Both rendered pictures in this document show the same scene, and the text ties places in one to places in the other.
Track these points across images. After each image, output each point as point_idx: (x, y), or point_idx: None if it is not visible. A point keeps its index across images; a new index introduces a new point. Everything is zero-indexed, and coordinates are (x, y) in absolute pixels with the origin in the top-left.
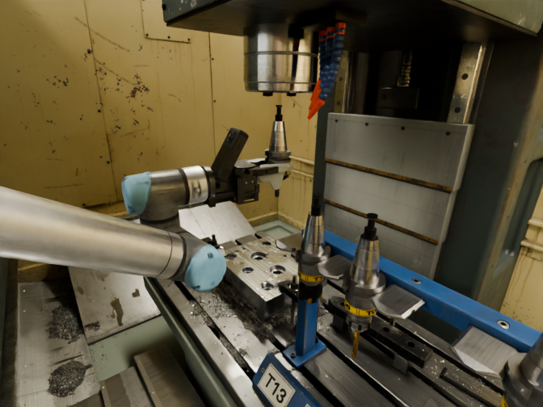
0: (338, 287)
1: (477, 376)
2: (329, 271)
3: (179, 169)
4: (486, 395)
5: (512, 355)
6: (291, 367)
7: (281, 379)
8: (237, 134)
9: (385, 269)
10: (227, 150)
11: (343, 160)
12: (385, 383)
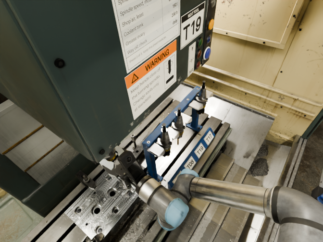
0: (103, 169)
1: (147, 125)
2: (177, 134)
3: (155, 190)
4: (155, 124)
5: (198, 100)
6: (163, 180)
7: (177, 176)
8: (131, 153)
9: (172, 118)
10: (135, 163)
11: (20, 138)
12: None
